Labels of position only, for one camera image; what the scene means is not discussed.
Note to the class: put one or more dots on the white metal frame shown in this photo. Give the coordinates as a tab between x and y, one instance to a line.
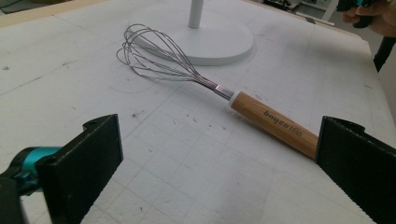
323	14

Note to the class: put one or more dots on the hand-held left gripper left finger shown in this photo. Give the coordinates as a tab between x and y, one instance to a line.
84	161

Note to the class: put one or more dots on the white round stand base with pole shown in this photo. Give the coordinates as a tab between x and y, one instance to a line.
214	40

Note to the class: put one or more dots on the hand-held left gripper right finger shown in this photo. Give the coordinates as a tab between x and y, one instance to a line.
358	165

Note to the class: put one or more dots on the dark equipment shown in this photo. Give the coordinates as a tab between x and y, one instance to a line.
278	3

